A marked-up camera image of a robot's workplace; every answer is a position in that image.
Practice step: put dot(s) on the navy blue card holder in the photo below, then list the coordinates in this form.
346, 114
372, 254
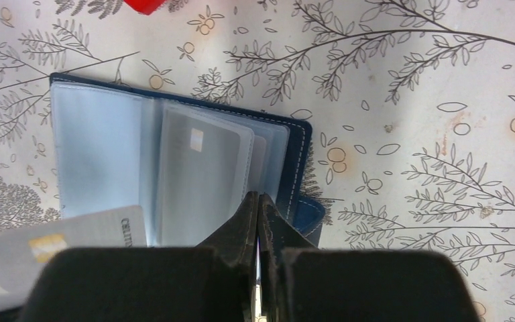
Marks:
108, 138

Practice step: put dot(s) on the silver credit card with chip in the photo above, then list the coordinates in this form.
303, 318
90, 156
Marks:
25, 251

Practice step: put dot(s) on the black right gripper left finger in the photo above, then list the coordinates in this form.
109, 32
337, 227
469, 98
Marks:
211, 281

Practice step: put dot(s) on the card inside holder sleeve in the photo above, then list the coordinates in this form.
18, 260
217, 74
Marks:
203, 175

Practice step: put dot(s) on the red plastic bin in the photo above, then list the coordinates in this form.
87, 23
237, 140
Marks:
145, 7

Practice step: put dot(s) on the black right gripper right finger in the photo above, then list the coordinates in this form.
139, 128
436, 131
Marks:
303, 283

